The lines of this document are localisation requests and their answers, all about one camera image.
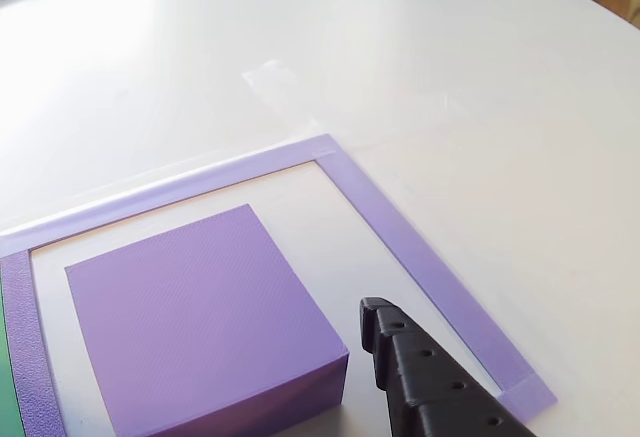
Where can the purple block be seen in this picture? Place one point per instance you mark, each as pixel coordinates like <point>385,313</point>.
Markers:
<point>200,317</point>

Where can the purple tape square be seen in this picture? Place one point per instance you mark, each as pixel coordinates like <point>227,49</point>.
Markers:
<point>390,217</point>

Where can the green tape square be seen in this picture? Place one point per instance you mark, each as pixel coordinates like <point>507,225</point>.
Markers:
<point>6,382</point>

